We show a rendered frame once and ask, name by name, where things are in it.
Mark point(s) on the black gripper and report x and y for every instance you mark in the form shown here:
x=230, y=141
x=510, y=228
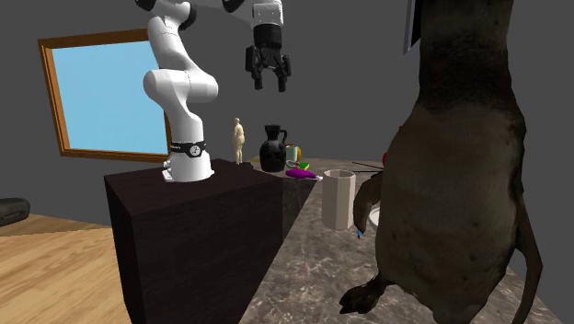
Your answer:
x=267, y=38

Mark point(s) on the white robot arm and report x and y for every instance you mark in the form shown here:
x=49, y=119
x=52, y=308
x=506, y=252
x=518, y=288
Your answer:
x=179, y=85

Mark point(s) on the beige human figurine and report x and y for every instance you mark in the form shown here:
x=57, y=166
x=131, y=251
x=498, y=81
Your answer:
x=238, y=137

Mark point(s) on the black jug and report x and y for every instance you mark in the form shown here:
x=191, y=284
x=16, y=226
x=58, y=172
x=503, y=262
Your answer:
x=272, y=155

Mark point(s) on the green mug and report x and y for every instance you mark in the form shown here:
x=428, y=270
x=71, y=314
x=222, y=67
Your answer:
x=291, y=153

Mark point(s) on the yellow object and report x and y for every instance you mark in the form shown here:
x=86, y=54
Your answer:
x=299, y=154

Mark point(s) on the green red block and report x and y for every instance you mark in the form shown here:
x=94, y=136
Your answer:
x=304, y=166

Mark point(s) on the purple elongated object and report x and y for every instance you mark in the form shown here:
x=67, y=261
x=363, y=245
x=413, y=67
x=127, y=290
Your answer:
x=299, y=174

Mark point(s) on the red object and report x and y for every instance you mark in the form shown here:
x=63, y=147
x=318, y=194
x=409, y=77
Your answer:
x=384, y=158

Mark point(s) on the beige octagonal cup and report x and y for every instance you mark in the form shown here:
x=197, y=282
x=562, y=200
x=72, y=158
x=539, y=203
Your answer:
x=338, y=202

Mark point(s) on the wooden framed window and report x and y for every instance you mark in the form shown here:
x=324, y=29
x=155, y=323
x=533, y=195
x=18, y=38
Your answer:
x=107, y=98

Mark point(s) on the white plate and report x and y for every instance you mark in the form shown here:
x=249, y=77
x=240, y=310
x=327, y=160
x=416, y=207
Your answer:
x=374, y=219

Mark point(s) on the dark robot stand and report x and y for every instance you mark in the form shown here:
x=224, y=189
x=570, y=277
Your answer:
x=197, y=242

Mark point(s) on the dark brown dog figure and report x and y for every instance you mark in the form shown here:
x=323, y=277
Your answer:
x=453, y=179

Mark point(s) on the dark sofa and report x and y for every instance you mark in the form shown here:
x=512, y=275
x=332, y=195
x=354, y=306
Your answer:
x=12, y=211

